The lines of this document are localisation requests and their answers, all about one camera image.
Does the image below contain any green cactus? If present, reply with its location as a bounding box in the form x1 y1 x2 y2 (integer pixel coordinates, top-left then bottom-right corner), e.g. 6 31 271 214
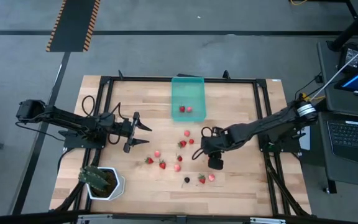
78 165 111 192

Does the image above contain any teal plastic tupperware container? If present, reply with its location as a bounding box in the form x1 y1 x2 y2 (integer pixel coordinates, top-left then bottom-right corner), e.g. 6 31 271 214
170 77 207 123

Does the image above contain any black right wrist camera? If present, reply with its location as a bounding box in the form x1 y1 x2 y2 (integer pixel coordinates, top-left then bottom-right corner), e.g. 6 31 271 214
208 156 224 171

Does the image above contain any silver metal bracket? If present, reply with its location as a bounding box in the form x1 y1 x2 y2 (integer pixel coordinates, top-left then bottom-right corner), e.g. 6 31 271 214
76 213 114 224
249 217 287 224

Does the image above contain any black metal table frame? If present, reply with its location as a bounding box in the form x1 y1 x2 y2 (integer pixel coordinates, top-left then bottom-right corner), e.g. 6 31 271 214
50 69 313 218

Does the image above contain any white hexagonal plant pot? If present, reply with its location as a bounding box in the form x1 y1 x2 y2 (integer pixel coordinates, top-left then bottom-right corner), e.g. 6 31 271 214
85 166 126 202

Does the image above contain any black stand pole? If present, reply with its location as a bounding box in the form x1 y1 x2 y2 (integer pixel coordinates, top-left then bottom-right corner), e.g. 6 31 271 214
327 0 358 52

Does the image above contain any dark grey laptop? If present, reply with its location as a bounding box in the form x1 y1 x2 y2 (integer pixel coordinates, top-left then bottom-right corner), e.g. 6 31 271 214
318 111 358 190

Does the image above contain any grey side desk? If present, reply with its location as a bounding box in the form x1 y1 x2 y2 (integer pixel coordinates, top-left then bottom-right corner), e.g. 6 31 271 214
316 39 358 190

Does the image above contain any slanted black floor tape strip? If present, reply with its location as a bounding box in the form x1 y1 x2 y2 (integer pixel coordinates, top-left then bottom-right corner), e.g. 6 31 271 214
11 51 71 215

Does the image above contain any black left wrist camera cable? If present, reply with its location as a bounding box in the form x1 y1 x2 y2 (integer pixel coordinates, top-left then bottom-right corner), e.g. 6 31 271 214
108 102 131 146

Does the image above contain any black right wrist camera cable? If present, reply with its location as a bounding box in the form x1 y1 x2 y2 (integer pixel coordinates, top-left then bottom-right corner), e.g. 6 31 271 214
191 126 214 161

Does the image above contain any thin white rod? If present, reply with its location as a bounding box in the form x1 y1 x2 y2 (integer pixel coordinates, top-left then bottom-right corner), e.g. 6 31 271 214
304 36 358 108

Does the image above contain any black mat with orange stripes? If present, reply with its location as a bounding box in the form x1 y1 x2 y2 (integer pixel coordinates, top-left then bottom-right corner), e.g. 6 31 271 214
45 0 102 53

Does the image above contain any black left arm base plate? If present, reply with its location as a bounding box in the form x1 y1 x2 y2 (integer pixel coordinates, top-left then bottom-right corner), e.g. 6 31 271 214
57 126 109 150

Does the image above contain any yellow cable connector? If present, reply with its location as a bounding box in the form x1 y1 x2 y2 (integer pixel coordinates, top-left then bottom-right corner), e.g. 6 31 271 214
300 92 326 103

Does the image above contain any black power adapter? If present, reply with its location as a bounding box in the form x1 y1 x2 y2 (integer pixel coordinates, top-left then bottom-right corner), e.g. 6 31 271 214
338 42 358 75

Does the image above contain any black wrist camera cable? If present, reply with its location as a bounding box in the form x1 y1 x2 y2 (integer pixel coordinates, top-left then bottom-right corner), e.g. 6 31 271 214
108 102 131 146
191 126 214 161

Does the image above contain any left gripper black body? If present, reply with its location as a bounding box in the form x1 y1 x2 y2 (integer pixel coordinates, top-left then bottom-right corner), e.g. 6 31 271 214
113 119 136 145

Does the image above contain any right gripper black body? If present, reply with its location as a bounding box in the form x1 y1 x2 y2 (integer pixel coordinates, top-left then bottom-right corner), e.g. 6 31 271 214
200 126 235 156

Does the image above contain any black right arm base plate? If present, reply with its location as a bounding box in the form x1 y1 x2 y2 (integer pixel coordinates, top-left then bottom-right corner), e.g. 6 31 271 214
259 129 306 154

